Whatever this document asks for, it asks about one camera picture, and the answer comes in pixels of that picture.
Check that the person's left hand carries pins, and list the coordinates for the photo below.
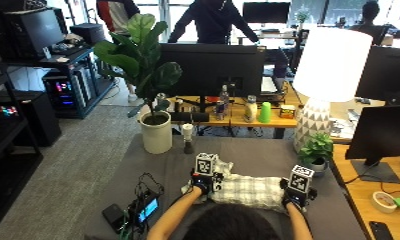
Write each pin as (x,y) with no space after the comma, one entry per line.
(202,183)

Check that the person's right hand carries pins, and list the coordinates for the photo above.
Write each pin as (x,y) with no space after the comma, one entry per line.
(297,196)

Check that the white plaid cloth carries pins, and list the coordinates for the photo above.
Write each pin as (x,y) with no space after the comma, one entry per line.
(246,190)

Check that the right glove marker cube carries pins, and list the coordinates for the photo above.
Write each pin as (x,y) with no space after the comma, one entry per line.
(300,180)

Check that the glove marker cube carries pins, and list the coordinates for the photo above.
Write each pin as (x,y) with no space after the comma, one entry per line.
(300,180)
(205,164)

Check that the left glove marker cube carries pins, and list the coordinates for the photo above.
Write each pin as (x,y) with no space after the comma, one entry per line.
(205,164)

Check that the grey table cover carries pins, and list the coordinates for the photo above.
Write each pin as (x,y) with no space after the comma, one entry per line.
(234,166)

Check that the the person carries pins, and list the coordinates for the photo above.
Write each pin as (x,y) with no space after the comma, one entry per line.
(230,223)

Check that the small green potted plant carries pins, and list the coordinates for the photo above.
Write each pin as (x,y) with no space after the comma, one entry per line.
(316,150)

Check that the black device with lit screen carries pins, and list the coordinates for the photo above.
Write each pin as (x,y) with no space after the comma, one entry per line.
(145,208)

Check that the wooden side desk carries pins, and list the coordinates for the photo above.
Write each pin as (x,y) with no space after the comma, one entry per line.
(373,200)

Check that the white cylindrical plant pot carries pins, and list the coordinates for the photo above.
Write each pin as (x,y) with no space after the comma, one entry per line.
(156,133)

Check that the roll of tape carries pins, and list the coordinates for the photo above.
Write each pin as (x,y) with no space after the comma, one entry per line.
(383,201)

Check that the black smartphone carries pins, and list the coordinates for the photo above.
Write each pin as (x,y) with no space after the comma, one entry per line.
(381,230)

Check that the black flat power bank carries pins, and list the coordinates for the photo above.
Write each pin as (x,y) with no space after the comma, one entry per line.
(113,216)

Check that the black monitor with stand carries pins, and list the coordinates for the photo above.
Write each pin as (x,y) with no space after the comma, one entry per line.
(379,140)

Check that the green plastic cup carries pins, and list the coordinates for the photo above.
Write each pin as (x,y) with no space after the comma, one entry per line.
(265,112)

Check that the yellow small box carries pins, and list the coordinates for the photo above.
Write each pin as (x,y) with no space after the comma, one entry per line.
(286,111)

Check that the clear water bottle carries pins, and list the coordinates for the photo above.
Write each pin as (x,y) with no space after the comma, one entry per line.
(224,98)

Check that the black computer monitor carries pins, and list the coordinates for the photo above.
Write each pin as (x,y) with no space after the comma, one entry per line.
(210,70)

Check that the large white table lamp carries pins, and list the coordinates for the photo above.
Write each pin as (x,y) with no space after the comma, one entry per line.
(326,80)

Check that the large leafy potted plant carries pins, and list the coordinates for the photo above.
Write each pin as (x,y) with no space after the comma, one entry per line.
(140,63)

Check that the computer tower with coloured lights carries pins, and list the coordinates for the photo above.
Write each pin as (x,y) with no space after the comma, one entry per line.
(63,91)

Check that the black metal shelf rack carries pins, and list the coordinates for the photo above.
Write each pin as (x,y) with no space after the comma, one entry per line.
(71,80)

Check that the black shelving unit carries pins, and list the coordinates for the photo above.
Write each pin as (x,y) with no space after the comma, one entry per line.
(4,166)

